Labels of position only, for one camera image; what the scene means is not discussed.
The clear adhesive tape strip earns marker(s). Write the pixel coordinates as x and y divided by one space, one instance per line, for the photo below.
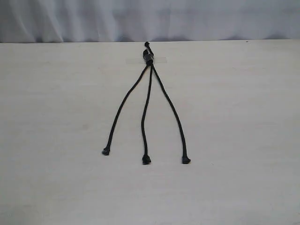
133 61

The white backdrop curtain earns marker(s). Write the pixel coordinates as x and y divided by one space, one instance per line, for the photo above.
29 21

